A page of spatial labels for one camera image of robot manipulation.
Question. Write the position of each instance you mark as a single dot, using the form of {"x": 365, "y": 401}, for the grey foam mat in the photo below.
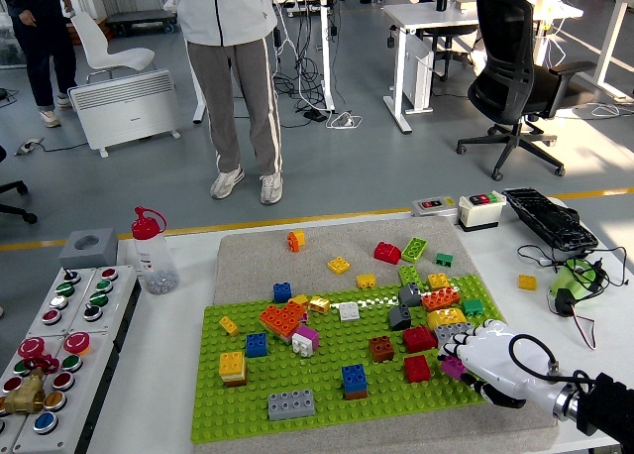
{"x": 322, "y": 246}

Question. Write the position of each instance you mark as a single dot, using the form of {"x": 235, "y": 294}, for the grey eight-button control box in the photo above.
{"x": 81, "y": 300}

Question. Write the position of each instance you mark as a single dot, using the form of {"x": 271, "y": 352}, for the yellow brick on tan base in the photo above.
{"x": 232, "y": 364}

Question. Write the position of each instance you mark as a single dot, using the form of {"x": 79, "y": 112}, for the magenta square brick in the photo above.
{"x": 452, "y": 367}

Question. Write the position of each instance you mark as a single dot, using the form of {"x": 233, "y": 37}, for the white flat square brick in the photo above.
{"x": 349, "y": 311}

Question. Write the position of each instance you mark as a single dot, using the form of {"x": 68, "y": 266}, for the black keyboard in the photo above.
{"x": 550, "y": 218}

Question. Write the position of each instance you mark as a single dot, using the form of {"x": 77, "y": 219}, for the clear plastic crate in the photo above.
{"x": 7, "y": 52}

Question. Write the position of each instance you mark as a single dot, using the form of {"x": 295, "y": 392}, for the yellow narrow brick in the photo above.
{"x": 228, "y": 325}

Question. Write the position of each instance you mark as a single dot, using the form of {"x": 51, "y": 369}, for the red square brick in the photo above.
{"x": 416, "y": 368}

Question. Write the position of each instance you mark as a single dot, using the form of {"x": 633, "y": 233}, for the yellow brick behind orange cluster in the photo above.
{"x": 298, "y": 299}

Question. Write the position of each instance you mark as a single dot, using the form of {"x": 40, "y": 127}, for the grey flat switch box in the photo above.
{"x": 434, "y": 206}

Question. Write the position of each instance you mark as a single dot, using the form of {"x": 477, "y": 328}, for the person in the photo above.
{"x": 228, "y": 8}
{"x": 34, "y": 37}

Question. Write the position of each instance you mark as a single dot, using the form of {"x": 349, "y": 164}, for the grey floor power strip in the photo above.
{"x": 30, "y": 146}

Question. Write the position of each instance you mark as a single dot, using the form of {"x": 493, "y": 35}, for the golden yellow brick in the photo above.
{"x": 319, "y": 304}

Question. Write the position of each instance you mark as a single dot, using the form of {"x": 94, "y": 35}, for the white three-button switch box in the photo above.
{"x": 480, "y": 213}

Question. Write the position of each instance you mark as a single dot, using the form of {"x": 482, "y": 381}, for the black platform cart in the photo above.
{"x": 143, "y": 17}

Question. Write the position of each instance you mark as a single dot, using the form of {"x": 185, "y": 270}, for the yellow curved brick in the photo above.
{"x": 446, "y": 317}

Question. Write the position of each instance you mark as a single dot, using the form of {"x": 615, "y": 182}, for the green studded baseplate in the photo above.
{"x": 312, "y": 374}

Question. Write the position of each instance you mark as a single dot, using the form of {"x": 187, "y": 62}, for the orange eight-stud brick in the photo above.
{"x": 440, "y": 298}

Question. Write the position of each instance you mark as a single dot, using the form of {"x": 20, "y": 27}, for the blue square brick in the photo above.
{"x": 256, "y": 345}
{"x": 282, "y": 292}

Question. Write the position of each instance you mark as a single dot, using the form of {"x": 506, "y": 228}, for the blue brick on brown base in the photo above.
{"x": 354, "y": 377}

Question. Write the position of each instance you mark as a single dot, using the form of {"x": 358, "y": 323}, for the grey cube with hole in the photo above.
{"x": 89, "y": 253}

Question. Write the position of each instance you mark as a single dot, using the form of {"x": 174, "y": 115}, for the white plastic chair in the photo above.
{"x": 99, "y": 37}

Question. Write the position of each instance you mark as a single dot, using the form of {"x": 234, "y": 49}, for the white desk with tower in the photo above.
{"x": 401, "y": 77}

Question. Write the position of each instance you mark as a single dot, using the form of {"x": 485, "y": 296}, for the white floor power strip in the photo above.
{"x": 344, "y": 122}

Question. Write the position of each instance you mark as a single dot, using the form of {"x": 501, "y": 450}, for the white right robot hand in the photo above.
{"x": 495, "y": 355}

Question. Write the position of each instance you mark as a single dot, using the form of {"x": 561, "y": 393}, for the light green tape roll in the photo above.
{"x": 562, "y": 278}

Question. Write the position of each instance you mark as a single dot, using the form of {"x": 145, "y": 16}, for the grey eight-stud brick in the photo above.
{"x": 446, "y": 329}
{"x": 291, "y": 404}

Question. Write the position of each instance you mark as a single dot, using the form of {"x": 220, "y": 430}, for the clear bottle red cap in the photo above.
{"x": 153, "y": 261}

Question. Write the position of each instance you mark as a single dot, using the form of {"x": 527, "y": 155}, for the red sloped brick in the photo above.
{"x": 387, "y": 253}

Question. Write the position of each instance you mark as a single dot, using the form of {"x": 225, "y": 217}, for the white panel heater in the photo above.
{"x": 124, "y": 107}

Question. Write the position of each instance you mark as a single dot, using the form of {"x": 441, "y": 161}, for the white computer tower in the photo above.
{"x": 418, "y": 77}

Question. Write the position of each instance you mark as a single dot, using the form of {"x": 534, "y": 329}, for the grey control box mushroom buttons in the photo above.
{"x": 64, "y": 414}

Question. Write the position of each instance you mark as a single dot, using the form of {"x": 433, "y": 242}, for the lime green long brick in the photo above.
{"x": 414, "y": 249}

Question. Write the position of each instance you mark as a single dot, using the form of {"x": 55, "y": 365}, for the red wide brick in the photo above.
{"x": 419, "y": 338}

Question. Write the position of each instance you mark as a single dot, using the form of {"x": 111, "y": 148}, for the yellow square brick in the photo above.
{"x": 527, "y": 282}
{"x": 338, "y": 265}
{"x": 365, "y": 281}
{"x": 438, "y": 281}

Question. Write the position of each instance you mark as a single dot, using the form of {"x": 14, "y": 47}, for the black mesh office chair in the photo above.
{"x": 505, "y": 52}

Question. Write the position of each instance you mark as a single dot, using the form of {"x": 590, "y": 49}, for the brown square brick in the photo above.
{"x": 381, "y": 348}

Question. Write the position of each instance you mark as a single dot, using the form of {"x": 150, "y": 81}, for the black chair base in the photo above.
{"x": 31, "y": 218}

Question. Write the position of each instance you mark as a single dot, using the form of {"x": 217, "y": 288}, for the magenta roof brick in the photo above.
{"x": 309, "y": 334}

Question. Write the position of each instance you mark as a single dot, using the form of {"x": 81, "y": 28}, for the orange and yellow brick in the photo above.
{"x": 296, "y": 240}

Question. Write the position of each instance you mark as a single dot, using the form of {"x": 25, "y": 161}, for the dark green small brick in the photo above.
{"x": 444, "y": 260}

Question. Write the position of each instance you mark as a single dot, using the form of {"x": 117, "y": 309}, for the white small brick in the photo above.
{"x": 301, "y": 346}

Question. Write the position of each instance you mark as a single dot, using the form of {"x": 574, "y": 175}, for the grey sloped brick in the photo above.
{"x": 410, "y": 294}
{"x": 400, "y": 317}

